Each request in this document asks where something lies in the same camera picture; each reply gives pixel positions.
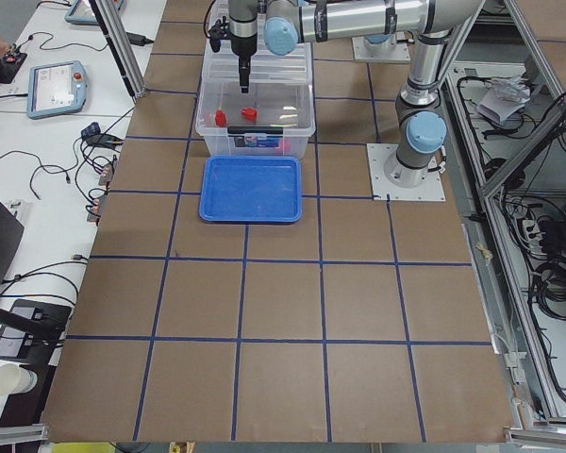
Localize clear plastic storage box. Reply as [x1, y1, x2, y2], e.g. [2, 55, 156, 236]
[195, 43, 315, 159]

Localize near teach pendant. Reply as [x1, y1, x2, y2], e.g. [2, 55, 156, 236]
[26, 60, 87, 120]

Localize white power strip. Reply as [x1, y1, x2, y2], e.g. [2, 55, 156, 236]
[518, 218, 542, 247]

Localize person hand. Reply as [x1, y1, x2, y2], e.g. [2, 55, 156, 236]
[0, 41, 11, 58]

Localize black monitor stand base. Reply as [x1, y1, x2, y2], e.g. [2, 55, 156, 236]
[0, 298, 72, 364]

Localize black power adapter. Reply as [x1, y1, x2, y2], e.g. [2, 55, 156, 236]
[126, 32, 154, 46]

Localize far teach pendant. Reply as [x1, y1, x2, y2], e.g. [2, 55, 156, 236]
[64, 0, 128, 25]

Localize white paper bundle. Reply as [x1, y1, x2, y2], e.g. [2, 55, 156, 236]
[476, 75, 531, 125]

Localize black usb hub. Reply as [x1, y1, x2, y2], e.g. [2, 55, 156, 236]
[80, 122, 102, 141]

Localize teach pendant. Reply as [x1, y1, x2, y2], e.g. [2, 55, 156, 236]
[64, 0, 128, 25]
[26, 60, 87, 120]

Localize blue plastic tray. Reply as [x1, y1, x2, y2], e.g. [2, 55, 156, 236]
[199, 156, 303, 224]

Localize white paper cup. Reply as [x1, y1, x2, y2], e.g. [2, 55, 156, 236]
[0, 363, 38, 396]

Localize coiled black cables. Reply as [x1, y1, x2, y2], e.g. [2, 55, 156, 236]
[531, 261, 566, 323]

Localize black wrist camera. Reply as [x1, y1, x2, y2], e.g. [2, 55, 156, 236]
[208, 16, 230, 53]

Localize aluminium frame post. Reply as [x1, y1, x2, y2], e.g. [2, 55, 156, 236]
[90, 0, 146, 99]

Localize clear plastic box lid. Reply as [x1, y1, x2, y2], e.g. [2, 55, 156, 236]
[202, 15, 312, 84]

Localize red block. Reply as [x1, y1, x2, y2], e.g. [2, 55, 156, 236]
[214, 109, 227, 127]
[241, 108, 258, 123]

